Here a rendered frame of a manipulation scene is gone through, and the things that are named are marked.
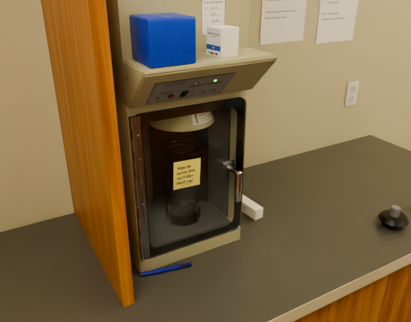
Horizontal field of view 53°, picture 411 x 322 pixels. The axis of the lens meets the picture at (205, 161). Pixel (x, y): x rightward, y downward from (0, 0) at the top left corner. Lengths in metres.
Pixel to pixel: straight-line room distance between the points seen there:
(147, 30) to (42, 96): 0.60
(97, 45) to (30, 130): 0.62
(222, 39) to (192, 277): 0.61
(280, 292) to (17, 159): 0.86
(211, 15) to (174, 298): 0.68
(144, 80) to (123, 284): 0.49
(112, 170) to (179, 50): 0.28
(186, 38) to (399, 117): 1.70
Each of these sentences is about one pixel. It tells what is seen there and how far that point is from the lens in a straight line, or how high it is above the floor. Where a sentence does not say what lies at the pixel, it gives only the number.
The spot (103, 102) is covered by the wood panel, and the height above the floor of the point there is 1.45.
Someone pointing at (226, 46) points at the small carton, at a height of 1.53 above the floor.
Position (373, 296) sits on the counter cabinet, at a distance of 1.39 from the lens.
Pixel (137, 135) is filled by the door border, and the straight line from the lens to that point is 0.95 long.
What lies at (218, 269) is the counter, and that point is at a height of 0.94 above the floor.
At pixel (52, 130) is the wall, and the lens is 1.36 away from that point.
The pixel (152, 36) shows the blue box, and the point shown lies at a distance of 0.80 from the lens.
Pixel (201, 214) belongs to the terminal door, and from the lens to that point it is 1.13.
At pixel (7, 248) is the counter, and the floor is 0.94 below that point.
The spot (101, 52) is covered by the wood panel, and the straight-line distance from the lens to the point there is 0.79.
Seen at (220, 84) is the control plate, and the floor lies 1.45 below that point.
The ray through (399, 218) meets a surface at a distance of 1.43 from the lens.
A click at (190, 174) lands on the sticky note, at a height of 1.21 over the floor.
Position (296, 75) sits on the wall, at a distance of 1.76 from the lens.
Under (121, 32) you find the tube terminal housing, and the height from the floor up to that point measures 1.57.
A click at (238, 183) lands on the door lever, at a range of 1.08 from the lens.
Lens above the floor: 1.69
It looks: 25 degrees down
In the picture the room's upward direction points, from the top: straight up
